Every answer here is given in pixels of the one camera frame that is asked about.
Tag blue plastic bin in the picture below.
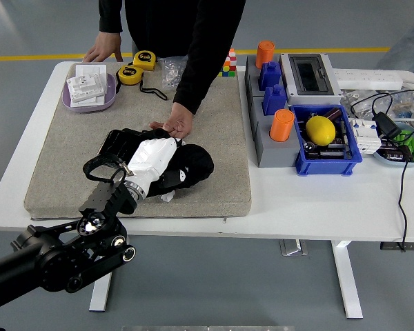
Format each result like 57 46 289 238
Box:
288 104 364 177

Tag black power adapter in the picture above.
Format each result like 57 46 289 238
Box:
371 112 403 141

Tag light blue dish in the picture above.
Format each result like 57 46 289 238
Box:
372 121 414 169

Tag brown electronic components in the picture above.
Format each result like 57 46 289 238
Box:
378 139 414 163

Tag yellow tape measure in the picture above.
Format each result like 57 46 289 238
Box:
132 50 157 72
115 64 168 101

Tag white power strip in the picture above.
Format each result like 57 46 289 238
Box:
332 68 404 91

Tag white wall switch plate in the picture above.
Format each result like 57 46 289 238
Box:
70 94 106 108
75 63 108 82
66 74 106 103

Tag purple oval tray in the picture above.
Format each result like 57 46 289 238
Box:
61 72 118 114

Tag white circuit breaker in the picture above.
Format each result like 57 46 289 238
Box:
348 117 383 156

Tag colourful puzzle cube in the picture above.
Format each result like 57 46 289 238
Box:
217 48 237 78

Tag clear bags of small parts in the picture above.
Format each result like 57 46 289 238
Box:
340 88 414 121

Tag grey-brown mat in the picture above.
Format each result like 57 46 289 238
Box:
23 61 253 221

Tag yellow lemon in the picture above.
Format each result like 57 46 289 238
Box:
305 115 337 146

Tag grey electrical distribution box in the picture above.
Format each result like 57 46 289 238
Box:
279 52 343 107

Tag person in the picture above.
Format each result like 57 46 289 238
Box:
375 17 414 73

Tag glossy black panel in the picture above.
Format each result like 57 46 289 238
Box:
98 128 166 161

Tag person's right hand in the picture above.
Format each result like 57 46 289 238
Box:
82 31 124 63

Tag brown capacitor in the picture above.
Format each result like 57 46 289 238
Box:
322 107 342 121

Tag metal bracket under table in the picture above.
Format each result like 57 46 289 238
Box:
278 239 308 257

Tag white table leg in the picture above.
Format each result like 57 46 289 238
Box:
88 272 113 313
330 240 364 320

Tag grey slotted holder block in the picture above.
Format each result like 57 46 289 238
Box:
244 54 290 101
249 96 302 169

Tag orange cylinder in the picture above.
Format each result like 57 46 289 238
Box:
268 108 295 143
255 40 276 70

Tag black power cable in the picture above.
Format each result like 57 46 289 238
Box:
349 89 414 253

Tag blue plastic block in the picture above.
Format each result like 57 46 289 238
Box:
259 61 282 91
262 84 287 117

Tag person's torso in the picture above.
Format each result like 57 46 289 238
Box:
124 0 235 59

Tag person's left hand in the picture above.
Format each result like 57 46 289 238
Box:
148 102 195 139

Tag clear bag of screws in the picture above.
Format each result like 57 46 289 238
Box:
157 56 188 91

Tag green terminal blocks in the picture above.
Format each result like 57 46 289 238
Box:
394 130 414 163

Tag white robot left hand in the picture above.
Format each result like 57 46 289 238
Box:
126 137 183 192

